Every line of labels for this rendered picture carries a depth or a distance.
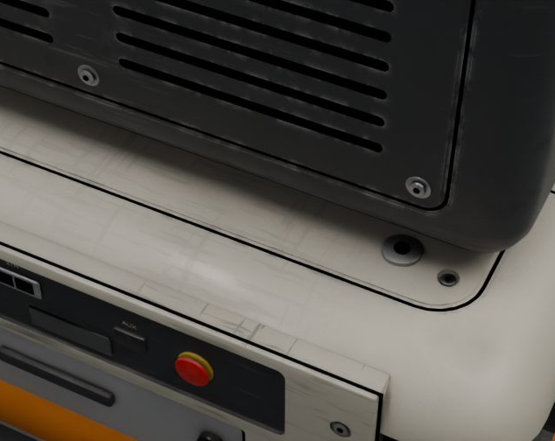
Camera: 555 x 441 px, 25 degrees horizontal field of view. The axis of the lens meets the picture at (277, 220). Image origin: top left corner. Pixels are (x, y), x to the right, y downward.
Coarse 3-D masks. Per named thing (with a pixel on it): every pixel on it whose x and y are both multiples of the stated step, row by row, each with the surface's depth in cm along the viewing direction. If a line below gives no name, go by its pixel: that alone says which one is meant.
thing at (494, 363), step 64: (0, 128) 82; (64, 128) 82; (0, 192) 79; (64, 192) 78; (128, 192) 78; (192, 192) 78; (256, 192) 78; (128, 256) 75; (192, 256) 75; (256, 256) 74; (320, 256) 74; (384, 256) 74; (448, 256) 74; (512, 256) 74; (256, 320) 73; (320, 320) 72; (384, 320) 71; (448, 320) 71; (512, 320) 71; (0, 384) 89; (64, 384) 84; (128, 384) 81; (448, 384) 69; (512, 384) 69
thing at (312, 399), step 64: (0, 256) 77; (64, 256) 76; (0, 320) 82; (64, 320) 79; (128, 320) 76; (192, 320) 72; (192, 384) 77; (256, 384) 74; (320, 384) 70; (384, 384) 69
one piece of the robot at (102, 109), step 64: (0, 0) 75; (64, 0) 72; (128, 0) 70; (192, 0) 67; (256, 0) 66; (320, 0) 63; (384, 0) 62; (448, 0) 60; (512, 0) 58; (0, 64) 79; (64, 64) 76; (128, 64) 74; (192, 64) 71; (256, 64) 68; (320, 64) 66; (384, 64) 65; (448, 64) 62; (512, 64) 61; (128, 128) 77; (192, 128) 74; (256, 128) 72; (320, 128) 70; (384, 128) 67; (448, 128) 65; (512, 128) 63; (320, 192) 73; (384, 192) 70; (448, 192) 68; (512, 192) 67
